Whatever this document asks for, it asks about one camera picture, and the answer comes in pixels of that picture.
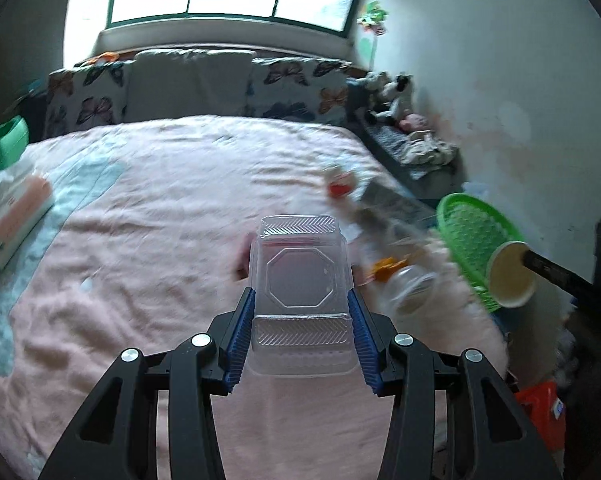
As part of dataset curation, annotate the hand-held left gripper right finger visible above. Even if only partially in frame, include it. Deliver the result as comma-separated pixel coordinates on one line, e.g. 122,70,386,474
347,289,564,480

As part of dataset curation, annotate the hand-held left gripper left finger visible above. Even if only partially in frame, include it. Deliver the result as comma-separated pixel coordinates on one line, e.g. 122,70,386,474
38,287,257,480

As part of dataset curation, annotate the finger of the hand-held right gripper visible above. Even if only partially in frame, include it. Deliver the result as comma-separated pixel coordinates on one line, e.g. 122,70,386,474
523,245,601,313

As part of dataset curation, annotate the beige paper cup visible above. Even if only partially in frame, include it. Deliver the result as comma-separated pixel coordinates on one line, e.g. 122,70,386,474
485,241,538,309

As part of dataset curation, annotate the clear plastic clamshell box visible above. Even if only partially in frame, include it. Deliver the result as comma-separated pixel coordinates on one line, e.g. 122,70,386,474
245,214,357,378

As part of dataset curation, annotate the green plastic mesh basket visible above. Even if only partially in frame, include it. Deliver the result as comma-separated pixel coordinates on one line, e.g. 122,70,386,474
437,193,529,313

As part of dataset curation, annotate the clear plastic jar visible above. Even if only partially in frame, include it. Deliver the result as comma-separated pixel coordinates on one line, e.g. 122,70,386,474
389,265,440,317

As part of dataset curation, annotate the orange plastic scrap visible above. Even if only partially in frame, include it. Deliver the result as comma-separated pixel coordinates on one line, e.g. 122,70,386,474
372,256,407,281

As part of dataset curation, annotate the clear crinkled plastic bag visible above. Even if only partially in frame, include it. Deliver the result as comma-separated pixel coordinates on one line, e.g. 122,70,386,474
353,180,434,243

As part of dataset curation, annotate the pink blanket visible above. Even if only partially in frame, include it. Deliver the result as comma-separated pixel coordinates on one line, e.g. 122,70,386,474
0,114,511,480

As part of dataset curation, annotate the crumpled red white wrapper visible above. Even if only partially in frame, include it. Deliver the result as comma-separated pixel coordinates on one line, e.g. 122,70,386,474
325,165,357,199

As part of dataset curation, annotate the dark cushioned bench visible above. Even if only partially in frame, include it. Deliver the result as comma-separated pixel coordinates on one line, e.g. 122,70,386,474
348,80,465,198

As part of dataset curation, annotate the crumpled beige cloth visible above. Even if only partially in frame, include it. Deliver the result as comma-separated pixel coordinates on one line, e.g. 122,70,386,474
399,130,460,167

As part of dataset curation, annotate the pink plush toy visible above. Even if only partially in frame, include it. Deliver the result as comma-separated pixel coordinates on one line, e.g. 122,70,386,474
398,112,430,134

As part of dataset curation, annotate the black white cow plush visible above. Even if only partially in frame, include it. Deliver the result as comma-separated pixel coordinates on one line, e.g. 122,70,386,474
381,74,414,121

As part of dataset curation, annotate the pink white tissue pack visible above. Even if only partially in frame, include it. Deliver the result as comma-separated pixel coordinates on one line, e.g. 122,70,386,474
0,167,56,271

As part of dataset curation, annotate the large butterfly print pillow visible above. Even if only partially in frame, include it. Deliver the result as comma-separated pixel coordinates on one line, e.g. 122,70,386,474
245,57,354,126

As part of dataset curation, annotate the grey plush toy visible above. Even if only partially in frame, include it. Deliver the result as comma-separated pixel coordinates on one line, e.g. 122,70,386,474
361,71,389,96

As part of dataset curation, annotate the beige pillow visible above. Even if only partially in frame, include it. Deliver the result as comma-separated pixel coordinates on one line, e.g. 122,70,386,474
125,49,257,123

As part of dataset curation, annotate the small butterfly print pillow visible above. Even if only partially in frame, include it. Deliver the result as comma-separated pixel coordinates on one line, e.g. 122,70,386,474
47,60,136,137

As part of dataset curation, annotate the green plastic basin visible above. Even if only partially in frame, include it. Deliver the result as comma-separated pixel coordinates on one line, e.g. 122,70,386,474
0,116,30,182

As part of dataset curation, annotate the green flower wall decoration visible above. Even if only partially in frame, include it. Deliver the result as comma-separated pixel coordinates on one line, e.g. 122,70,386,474
357,1,390,37

